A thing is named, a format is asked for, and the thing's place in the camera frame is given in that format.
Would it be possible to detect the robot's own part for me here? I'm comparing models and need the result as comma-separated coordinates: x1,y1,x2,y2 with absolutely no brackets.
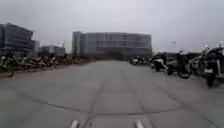
134,120,146,128
69,120,80,128

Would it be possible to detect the dark grey building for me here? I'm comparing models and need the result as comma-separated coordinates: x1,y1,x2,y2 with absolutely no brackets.
0,22,35,56

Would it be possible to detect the row of parked bicycles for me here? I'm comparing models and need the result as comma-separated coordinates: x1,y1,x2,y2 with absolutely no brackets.
0,52,82,78

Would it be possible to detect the row of parked scooters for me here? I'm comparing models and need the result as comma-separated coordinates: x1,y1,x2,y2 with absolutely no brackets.
129,41,224,89

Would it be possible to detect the large curved grey building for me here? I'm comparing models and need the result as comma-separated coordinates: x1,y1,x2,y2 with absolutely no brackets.
71,30,154,61

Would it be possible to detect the low grey building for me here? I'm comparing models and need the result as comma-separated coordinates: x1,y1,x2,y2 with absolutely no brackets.
37,44,67,57

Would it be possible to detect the grey paved plaza ground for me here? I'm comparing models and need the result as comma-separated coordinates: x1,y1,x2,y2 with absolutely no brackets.
0,59,224,128

